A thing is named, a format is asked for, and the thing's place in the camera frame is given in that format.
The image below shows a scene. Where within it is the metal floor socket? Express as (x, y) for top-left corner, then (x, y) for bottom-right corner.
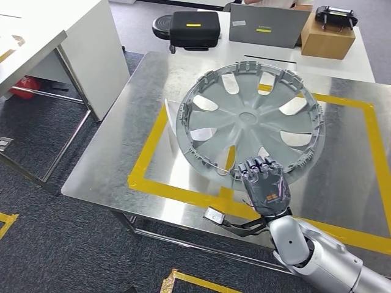
(0, 136), (14, 153)

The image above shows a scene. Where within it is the steel workbench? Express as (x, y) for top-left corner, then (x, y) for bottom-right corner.
(61, 50), (391, 280)

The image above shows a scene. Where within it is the black round stool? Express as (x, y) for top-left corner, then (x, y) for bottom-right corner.
(152, 14), (174, 42)

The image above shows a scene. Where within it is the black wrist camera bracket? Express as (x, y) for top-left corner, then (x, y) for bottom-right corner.
(223, 216), (271, 238)

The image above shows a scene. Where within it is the brown cardboard box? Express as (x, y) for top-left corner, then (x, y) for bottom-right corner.
(300, 11), (357, 60)

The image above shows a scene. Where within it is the grey laptop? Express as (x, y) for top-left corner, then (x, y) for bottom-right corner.
(229, 4), (311, 49)

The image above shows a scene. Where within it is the black carry case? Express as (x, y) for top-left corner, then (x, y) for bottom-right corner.
(169, 10), (221, 52)

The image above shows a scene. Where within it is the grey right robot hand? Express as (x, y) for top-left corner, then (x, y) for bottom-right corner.
(238, 155), (292, 219)

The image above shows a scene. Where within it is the red object under table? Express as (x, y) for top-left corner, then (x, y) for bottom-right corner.
(8, 76), (42, 100)

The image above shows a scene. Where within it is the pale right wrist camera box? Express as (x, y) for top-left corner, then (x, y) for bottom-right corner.
(203, 206), (226, 225)

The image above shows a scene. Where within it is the white desk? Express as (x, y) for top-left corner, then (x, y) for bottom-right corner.
(197, 9), (376, 84)

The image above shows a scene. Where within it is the black device on box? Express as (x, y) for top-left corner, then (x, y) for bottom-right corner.
(315, 5), (359, 32)

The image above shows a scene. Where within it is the white curved plastic part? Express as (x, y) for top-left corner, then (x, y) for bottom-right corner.
(164, 98), (184, 140)

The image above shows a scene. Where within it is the white table with side panel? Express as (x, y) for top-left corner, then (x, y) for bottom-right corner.
(0, 0), (131, 195)

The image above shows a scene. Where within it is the grey plastic wheel hubcap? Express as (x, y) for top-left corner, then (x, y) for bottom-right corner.
(175, 60), (326, 191)

